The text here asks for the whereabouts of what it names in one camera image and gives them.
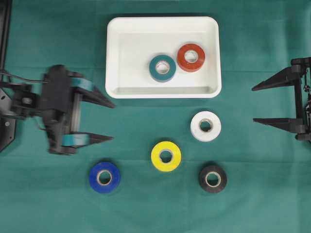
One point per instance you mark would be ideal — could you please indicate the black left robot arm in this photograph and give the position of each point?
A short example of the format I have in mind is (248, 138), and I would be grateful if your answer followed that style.
(22, 100)

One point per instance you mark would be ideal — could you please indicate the yellow tape roll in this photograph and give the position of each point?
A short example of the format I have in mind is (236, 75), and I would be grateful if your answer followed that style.
(166, 156)

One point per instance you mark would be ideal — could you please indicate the black tape roll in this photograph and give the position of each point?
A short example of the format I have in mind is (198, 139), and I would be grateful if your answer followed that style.
(212, 179)

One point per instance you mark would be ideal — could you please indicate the blue tape roll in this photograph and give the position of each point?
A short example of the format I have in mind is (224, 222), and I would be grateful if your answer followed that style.
(104, 177)

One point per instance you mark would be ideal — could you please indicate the green tape roll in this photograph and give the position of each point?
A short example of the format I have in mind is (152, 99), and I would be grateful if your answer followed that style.
(162, 68)

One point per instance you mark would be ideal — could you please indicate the red tape roll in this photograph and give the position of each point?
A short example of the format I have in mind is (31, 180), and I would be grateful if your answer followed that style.
(190, 57)

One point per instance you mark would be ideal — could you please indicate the white tape roll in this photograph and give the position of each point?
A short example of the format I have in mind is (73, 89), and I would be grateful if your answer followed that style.
(205, 126)

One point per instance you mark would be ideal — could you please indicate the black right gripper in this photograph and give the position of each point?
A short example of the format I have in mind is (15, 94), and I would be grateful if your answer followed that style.
(301, 125)

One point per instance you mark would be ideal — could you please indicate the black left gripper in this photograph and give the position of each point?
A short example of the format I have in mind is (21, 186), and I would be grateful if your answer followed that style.
(55, 107)

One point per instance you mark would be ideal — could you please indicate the white plastic case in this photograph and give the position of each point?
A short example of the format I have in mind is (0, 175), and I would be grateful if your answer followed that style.
(132, 42)

